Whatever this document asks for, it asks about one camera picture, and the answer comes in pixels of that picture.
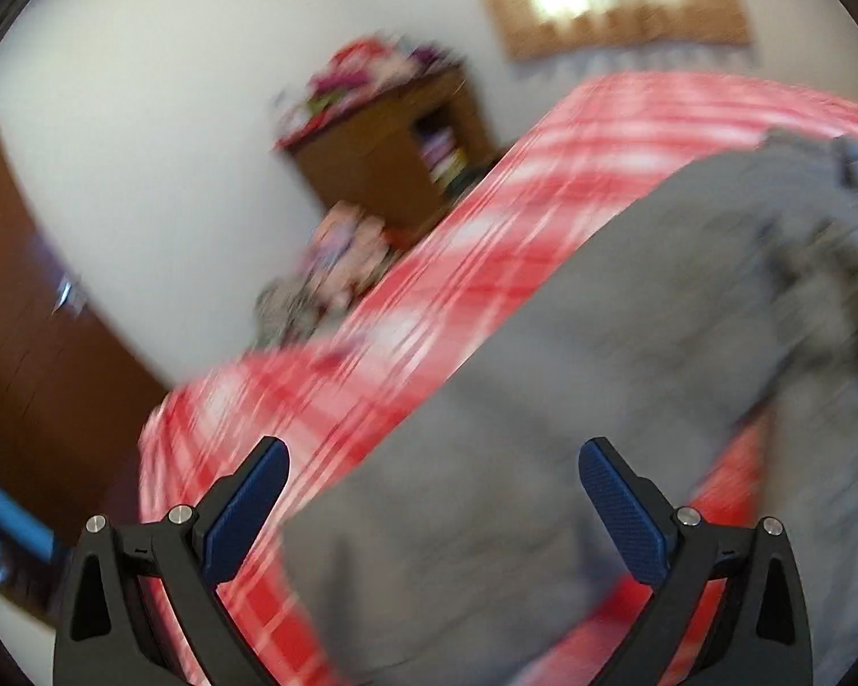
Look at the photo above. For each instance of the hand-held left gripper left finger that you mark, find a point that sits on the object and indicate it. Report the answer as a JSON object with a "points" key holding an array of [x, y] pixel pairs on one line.
{"points": [[247, 514]]}

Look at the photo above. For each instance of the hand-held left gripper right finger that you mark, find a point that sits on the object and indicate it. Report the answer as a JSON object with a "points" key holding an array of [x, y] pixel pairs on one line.
{"points": [[625, 514]]}

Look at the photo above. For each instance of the large grey garment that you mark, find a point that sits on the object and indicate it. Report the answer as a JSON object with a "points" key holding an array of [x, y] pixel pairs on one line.
{"points": [[543, 371]]}

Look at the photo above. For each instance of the pile of colourful clothes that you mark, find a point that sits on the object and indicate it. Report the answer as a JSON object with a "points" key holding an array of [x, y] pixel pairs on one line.
{"points": [[357, 78]]}

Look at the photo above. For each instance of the blue object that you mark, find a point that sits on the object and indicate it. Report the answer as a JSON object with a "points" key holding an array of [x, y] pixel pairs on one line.
{"points": [[7, 514]]}

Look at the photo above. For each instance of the brown wooden door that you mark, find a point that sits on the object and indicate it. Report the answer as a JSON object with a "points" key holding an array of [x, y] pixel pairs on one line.
{"points": [[43, 371]]}

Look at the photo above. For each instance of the patterned cloth pile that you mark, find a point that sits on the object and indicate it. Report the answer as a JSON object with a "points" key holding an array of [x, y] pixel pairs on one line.
{"points": [[343, 250]]}

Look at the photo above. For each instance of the red plaid blanket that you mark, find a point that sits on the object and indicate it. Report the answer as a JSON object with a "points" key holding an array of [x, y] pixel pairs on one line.
{"points": [[515, 193]]}

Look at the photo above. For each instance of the wooden cabinet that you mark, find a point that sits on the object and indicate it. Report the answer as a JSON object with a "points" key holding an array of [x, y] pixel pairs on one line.
{"points": [[357, 164]]}

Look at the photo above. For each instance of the stacked items in cabinet shelf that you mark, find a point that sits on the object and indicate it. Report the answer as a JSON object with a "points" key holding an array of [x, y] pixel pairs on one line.
{"points": [[443, 157]]}

